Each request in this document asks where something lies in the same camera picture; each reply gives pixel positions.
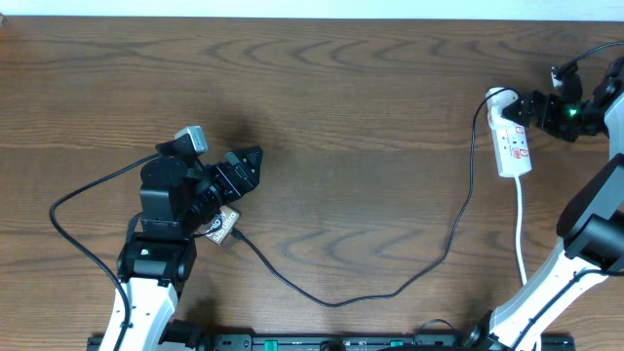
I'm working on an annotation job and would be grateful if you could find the white power strip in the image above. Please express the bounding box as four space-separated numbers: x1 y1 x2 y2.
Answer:
487 106 531 178

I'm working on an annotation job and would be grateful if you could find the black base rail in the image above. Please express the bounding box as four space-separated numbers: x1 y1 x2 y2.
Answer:
87 332 576 351

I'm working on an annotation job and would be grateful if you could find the black charger cable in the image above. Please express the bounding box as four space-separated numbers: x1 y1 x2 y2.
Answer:
229 86 525 309

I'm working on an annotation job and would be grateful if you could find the white USB charger adapter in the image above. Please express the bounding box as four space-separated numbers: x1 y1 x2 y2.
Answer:
486 87 519 130

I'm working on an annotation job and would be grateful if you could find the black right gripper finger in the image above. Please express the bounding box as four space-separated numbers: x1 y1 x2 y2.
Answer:
501 99 537 127
514 91 544 110

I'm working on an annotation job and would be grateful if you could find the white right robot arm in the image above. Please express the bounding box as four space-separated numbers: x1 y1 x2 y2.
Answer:
462 58 623 350

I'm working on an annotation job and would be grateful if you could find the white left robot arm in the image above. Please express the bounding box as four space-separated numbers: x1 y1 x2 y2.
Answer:
100 141 263 350

